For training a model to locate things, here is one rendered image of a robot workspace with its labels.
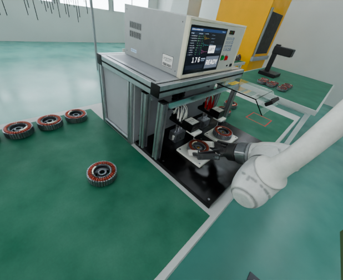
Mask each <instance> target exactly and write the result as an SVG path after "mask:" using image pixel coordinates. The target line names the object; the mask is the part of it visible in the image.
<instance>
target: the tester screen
mask: <svg viewBox="0 0 343 280"><path fill-rule="evenodd" d="M225 35H226V31H220V30H214V29H205V28H195V27H192V28H191V34H190V40H189V45H188V51H187V54H186V60H185V66H192V65H197V64H203V67H202V68H197V69H189V70H185V66H184V72H183V73H185V72H193V71H200V70H205V69H212V68H216V67H211V68H204V64H205V60H206V57H207V56H219V55H220V53H208V49H209V46H223V42H224V38H225ZM192 57H201V59H200V63H191V59H192Z"/></svg>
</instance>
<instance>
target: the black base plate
mask: <svg viewBox="0 0 343 280"><path fill-rule="evenodd" d="M207 117H208V118H210V122H209V125H208V126H207V127H205V128H203V129H200V128H199V130H201V131H202V133H201V134H199V135H197V136H195V137H194V139H199V140H201V141H211V142H214V141H213V140H211V139H210V138H208V137H207V136H205V135H204V133H206V132H207V131H209V130H211V129H213V128H214V127H216V124H217V122H218V121H217V120H215V119H214V118H213V117H212V116H210V115H208V116H207ZM175 125H176V124H175ZM175 125H173V126H171V127H168V128H166V129H165V131H164V138H163V145H162V151H161V156H160V158H158V159H157V160H155V159H154V158H153V157H152V152H153V142H154V134H151V135H149V136H148V142H147V147H145V146H144V148H142V147H141V146H139V140H138V141H135V145H136V146H138V147H139V148H140V149H141V150H142V151H143V152H144V153H145V154H147V155H148V156H149V157H150V158H151V159H152V160H153V161H154V162H156V163H157V164H158V165H159V166H161V167H162V169H164V170H165V171H166V172H167V173H169V174H170V175H171V176H172V177H173V178H174V179H175V180H176V181H177V182H179V183H180V184H181V185H182V186H183V187H184V188H185V189H187V190H188V191H189V192H190V193H191V194H192V195H193V196H194V197H196V198H197V199H198V200H199V201H201V203H202V204H203V205H205V206H206V207H207V208H208V209H209V208H210V207H211V206H212V205H213V204H214V203H215V201H216V200H217V199H218V198H219V197H220V196H221V195H222V194H223V193H224V192H225V191H226V190H227V189H228V188H229V187H230V185H231V184H232V181H233V178H234V176H235V175H236V173H237V171H238V170H239V169H240V167H241V166H242V164H238V163H236V162H235V161H229V160H227V158H226V157H220V160H214V159H211V160H209V161H208V162H206V164H204V165H203V166H201V167H200V168H199V167H198V166H196V165H195V164H194V163H192V162H191V161H190V160H188V159H187V158H186V157H184V156H183V155H182V154H180V153H179V152H178V151H177V150H176V149H177V148H179V147H181V146H183V145H185V144H186V143H188V142H189V141H190V140H192V139H193V136H192V135H191V134H189V133H188V132H185V136H184V139H182V140H180V141H178V142H176V143H174V142H173V141H171V140H170V139H169V133H170V130H172V129H174V128H175ZM218 126H224V127H226V128H229V129H230V130H231V131H232V132H233V135H235V136H236V137H238V139H237V140H236V141H234V142H233V143H239V142H247V143H250V142H251V143H259V142H262V141H261V140H259V139H257V138H255V137H253V136H251V135H249V134H247V133H246V132H244V131H242V130H240V129H238V128H236V127H234V126H232V125H231V124H229V123H227V122H219V123H218Z"/></svg>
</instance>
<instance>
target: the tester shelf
mask: <svg viewBox="0 0 343 280"><path fill-rule="evenodd" d="M97 62H98V64H100V65H102V66H103V67H105V68H107V69H109V70H110V71H112V72H114V73H115V74H117V75H119V76H121V77H122V78H124V79H126V80H127V81H129V82H130V83H132V84H134V85H136V86H137V87H139V88H141V89H143V90H144V91H146V92H148V93H149V94H151V95H152V96H154V97H156V98H157V99H159V98H163V97H167V96H171V95H174V94H178V93H182V92H186V91H190V90H193V89H197V88H201V87H205V86H209V85H212V84H217V83H220V82H225V81H229V80H232V79H236V78H240V77H242V75H243V72H244V69H242V68H239V67H235V66H233V67H232V69H231V70H228V71H221V72H215V73H209V74H204V75H200V76H194V77H188V78H182V79H179V78H177V77H176V76H174V75H172V74H169V73H167V72H165V71H162V70H161V69H159V68H156V67H154V66H152V65H149V64H147V63H145V62H143V61H141V60H139V59H136V58H134V57H132V56H130V55H128V54H126V53H125V52H116V53H97Z"/></svg>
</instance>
